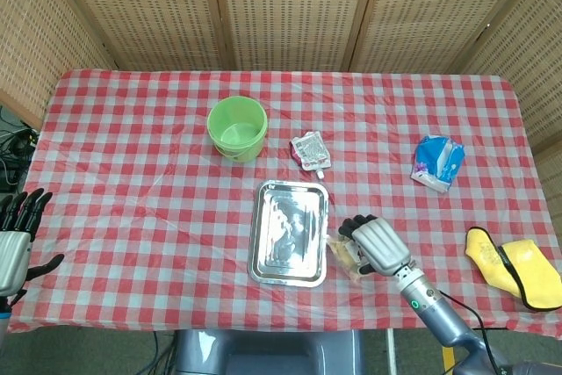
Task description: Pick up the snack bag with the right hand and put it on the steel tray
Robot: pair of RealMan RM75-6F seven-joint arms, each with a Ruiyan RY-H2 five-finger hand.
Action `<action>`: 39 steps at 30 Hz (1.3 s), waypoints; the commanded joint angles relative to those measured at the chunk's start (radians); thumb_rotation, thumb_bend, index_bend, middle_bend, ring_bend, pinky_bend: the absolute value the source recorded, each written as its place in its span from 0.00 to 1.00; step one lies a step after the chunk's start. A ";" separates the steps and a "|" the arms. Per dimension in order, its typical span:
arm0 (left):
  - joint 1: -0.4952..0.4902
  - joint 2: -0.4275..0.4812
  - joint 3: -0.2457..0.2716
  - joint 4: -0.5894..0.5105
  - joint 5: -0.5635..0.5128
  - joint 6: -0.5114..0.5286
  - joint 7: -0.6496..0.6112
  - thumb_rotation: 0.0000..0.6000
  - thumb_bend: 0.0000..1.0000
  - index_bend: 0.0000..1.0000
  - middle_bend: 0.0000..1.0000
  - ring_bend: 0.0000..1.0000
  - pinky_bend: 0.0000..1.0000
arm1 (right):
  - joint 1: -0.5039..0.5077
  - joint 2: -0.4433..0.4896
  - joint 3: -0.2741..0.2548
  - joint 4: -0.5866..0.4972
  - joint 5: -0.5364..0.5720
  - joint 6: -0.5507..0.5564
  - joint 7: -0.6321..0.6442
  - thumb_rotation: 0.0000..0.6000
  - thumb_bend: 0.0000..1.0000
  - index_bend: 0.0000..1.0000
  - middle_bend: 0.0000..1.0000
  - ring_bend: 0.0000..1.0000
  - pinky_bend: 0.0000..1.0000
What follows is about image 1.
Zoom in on blue and white tissue pack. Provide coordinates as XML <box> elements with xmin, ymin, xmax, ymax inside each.
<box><xmin>410</xmin><ymin>133</ymin><xmax>466</xmax><ymax>194</ymax></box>

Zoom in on dark floor cables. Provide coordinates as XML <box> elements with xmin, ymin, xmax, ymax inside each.
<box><xmin>142</xmin><ymin>330</ymin><xmax>177</xmax><ymax>375</ymax></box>

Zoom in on white table leg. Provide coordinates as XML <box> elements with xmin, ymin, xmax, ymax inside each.
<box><xmin>385</xmin><ymin>329</ymin><xmax>399</xmax><ymax>375</ymax></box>

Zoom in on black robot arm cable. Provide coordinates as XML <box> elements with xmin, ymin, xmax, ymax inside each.
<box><xmin>436</xmin><ymin>290</ymin><xmax>508</xmax><ymax>375</ymax></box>

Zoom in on yellow cloth with black trim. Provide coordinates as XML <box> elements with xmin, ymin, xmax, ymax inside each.
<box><xmin>465</xmin><ymin>226</ymin><xmax>562</xmax><ymax>313</ymax></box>

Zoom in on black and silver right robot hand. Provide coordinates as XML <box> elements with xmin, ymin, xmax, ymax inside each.
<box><xmin>337</xmin><ymin>213</ymin><xmax>416</xmax><ymax>278</ymax></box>

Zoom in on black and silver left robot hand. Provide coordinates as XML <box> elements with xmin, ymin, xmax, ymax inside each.
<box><xmin>0</xmin><ymin>188</ymin><xmax>66</xmax><ymax>298</ymax></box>

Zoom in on clear plastic bag with food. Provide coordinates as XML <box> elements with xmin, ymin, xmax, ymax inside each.
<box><xmin>327</xmin><ymin>234</ymin><xmax>366</xmax><ymax>284</ymax></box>

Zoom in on woven bamboo screen panel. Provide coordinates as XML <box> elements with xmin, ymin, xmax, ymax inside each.
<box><xmin>43</xmin><ymin>0</ymin><xmax>229</xmax><ymax>71</ymax></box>
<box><xmin>451</xmin><ymin>0</ymin><xmax>562</xmax><ymax>235</ymax></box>
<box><xmin>342</xmin><ymin>0</ymin><xmax>557</xmax><ymax>74</ymax></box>
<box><xmin>199</xmin><ymin>0</ymin><xmax>383</xmax><ymax>72</ymax></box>
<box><xmin>0</xmin><ymin>0</ymin><xmax>113</xmax><ymax>130</ymax></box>

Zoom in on red and white checkered tablecloth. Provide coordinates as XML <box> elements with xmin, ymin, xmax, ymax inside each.
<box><xmin>8</xmin><ymin>68</ymin><xmax>562</xmax><ymax>340</ymax></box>

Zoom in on white and red spout pouch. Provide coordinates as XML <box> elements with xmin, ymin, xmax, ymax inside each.
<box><xmin>288</xmin><ymin>129</ymin><xmax>331</xmax><ymax>181</ymax></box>

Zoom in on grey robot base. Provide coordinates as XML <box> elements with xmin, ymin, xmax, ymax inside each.
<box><xmin>173</xmin><ymin>329</ymin><xmax>365</xmax><ymax>375</ymax></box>

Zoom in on green plastic bucket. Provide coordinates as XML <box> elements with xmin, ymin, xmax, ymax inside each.
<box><xmin>205</xmin><ymin>95</ymin><xmax>269</xmax><ymax>164</ymax></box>

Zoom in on black cable bundle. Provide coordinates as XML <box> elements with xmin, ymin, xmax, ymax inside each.
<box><xmin>0</xmin><ymin>105</ymin><xmax>41</xmax><ymax>195</ymax></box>

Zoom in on rectangular metal tray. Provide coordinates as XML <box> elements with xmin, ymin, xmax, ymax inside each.
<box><xmin>248</xmin><ymin>179</ymin><xmax>330</xmax><ymax>288</ymax></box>

